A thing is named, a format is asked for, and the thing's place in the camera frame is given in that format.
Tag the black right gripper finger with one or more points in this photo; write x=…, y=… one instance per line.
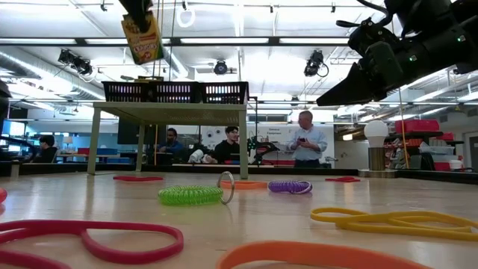
x=354, y=84
x=358, y=100

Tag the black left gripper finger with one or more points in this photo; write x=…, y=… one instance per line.
x=138, y=9

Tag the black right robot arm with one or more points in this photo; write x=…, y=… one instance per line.
x=440, y=45

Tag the black background robot arm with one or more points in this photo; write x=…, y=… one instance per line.
x=261, y=147

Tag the white bulb table lamp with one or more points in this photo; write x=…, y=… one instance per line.
x=376, y=132

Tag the ceiling light strip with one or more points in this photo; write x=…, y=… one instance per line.
x=224, y=40
x=317, y=40

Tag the red storage bin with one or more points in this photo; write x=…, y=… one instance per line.
x=442, y=165
x=416, y=126

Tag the person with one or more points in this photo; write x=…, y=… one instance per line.
x=228, y=145
x=172, y=142
x=46, y=149
x=308, y=142

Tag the red rubber band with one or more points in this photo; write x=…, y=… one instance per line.
x=341, y=179
x=138, y=178
x=130, y=258

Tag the white plastic container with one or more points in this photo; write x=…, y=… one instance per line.
x=437, y=149

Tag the dark monitor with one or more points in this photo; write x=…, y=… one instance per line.
x=128, y=132

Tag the green perforated metal shelf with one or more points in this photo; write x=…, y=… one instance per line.
x=209, y=114

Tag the yellow rubber band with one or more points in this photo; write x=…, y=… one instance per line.
x=411, y=232

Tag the orange rubber band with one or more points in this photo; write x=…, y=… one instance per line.
x=242, y=185
x=298, y=252

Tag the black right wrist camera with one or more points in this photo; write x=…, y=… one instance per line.
x=373, y=35

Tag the black ceiling camera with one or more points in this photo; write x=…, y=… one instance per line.
x=315, y=63
x=74, y=61
x=220, y=67

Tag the silver ventilation duct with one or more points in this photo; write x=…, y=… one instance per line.
x=37, y=74

